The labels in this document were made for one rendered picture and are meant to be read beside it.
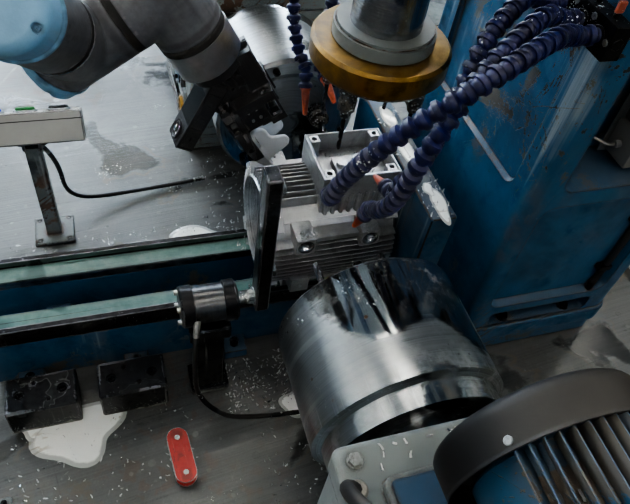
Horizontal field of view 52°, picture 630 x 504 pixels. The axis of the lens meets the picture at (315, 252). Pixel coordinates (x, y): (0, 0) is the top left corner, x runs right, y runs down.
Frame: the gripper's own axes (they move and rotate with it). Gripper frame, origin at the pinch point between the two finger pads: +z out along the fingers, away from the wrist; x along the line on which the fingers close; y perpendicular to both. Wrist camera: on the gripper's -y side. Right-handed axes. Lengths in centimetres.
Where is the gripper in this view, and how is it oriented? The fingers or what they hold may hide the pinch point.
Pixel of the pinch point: (263, 160)
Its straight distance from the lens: 100.2
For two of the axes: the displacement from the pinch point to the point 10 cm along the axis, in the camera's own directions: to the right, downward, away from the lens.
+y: 8.9, -4.4, -1.4
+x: -2.8, -7.5, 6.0
